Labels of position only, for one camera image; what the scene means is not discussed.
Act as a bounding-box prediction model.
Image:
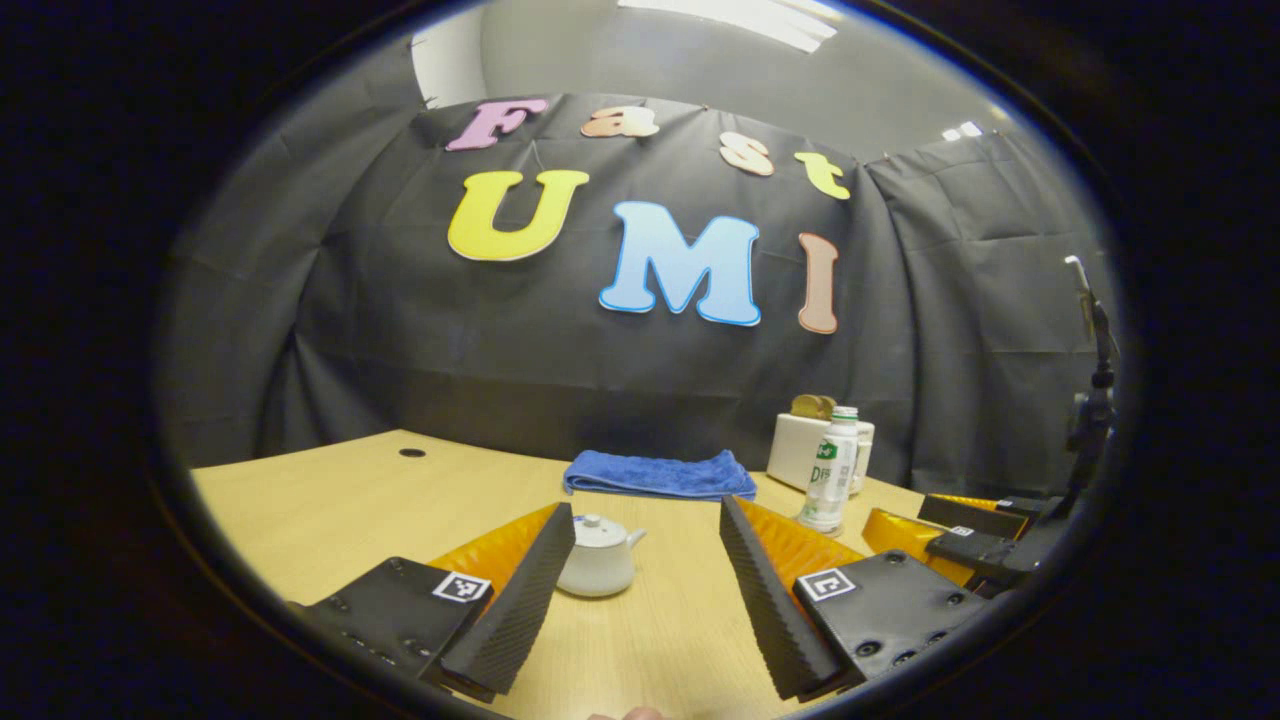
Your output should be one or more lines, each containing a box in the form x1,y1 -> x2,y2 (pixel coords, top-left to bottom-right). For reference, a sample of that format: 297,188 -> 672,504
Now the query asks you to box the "blue folded towel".
562,449 -> 758,501

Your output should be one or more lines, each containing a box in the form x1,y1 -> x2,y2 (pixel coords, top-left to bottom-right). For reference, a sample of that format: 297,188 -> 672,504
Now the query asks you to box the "white ceramic teacup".
556,528 -> 648,599

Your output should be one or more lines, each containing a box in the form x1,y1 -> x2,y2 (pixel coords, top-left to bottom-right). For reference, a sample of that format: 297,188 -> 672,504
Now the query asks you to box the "white teacup lid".
572,514 -> 629,549

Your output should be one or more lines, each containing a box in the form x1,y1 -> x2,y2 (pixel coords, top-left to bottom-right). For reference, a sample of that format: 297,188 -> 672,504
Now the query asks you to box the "white toaster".
766,412 -> 876,496

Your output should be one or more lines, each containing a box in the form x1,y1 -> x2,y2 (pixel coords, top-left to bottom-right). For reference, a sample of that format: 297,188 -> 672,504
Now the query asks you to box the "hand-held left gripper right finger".
720,495 -> 991,703

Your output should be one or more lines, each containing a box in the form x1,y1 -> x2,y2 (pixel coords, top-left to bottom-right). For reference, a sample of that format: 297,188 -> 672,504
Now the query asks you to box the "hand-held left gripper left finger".
300,502 -> 577,703

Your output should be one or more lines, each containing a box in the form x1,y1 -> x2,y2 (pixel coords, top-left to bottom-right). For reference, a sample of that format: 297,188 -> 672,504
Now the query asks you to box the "white water bottle green label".
798,405 -> 861,534

